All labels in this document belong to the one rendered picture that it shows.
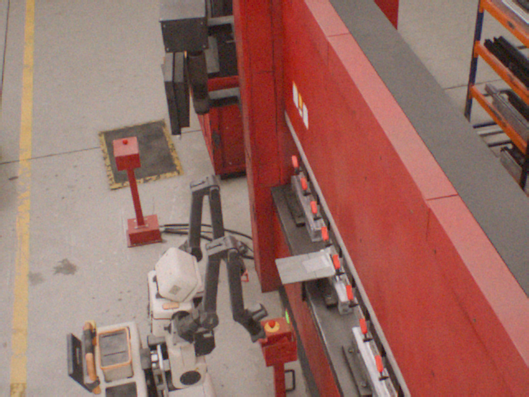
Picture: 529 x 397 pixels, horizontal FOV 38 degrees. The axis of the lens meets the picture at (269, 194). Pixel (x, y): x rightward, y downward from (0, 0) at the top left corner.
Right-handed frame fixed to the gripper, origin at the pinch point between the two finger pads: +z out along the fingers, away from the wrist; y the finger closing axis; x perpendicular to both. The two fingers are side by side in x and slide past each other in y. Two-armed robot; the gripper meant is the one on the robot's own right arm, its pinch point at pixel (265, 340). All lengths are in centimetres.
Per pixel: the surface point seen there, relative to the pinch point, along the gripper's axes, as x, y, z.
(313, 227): -38, 73, 22
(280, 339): 1.7, 21.3, 28.4
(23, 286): 166, 179, 27
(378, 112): -94, -27, -98
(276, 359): 7.1, 12.1, 29.1
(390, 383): -45, -56, -5
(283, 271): -16.7, 41.1, 8.0
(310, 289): -23, 37, 25
